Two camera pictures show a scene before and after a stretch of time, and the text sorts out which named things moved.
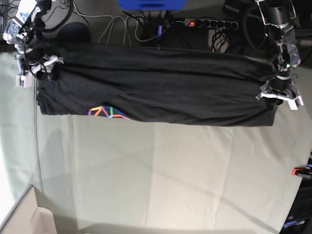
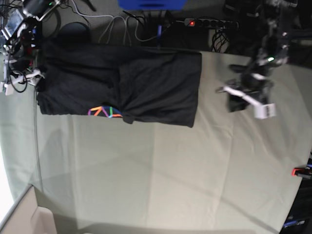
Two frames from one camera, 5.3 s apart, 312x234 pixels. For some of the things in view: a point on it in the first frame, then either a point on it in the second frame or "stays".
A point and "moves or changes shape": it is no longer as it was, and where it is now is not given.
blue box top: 152,5 stays
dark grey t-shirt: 161,83 moves or changes shape
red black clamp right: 302,172 stays
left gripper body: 38,68 to 21,62
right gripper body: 281,82 to 255,84
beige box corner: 28,218 stays
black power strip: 213,23 stays
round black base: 73,33 stays
